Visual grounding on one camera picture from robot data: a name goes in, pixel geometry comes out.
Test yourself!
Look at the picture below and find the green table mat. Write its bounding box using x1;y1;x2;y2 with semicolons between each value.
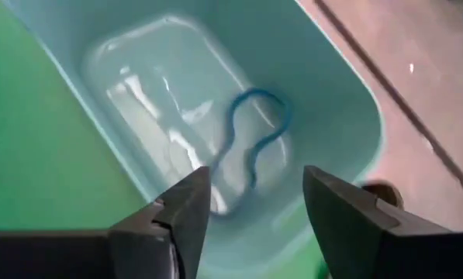
0;0;331;279

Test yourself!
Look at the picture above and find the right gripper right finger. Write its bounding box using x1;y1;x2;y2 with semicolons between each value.
302;165;451;279

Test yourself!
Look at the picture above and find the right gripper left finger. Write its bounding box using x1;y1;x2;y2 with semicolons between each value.
109;166;211;279

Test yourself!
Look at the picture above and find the black floor tape strip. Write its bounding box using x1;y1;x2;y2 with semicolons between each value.
314;0;463;206

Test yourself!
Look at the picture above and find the thin blue rubber band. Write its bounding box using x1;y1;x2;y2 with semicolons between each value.
209;87;294;218

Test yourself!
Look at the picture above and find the teal plastic basket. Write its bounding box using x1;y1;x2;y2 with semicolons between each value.
0;0;385;279

